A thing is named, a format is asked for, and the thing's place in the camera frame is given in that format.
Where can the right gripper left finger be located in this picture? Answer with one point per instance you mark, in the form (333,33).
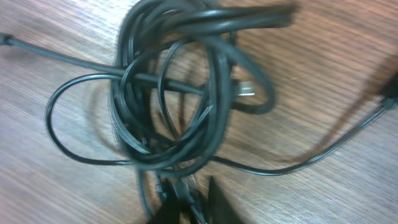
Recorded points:
(169,212)

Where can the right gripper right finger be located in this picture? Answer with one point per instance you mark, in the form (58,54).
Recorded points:
(221,211)

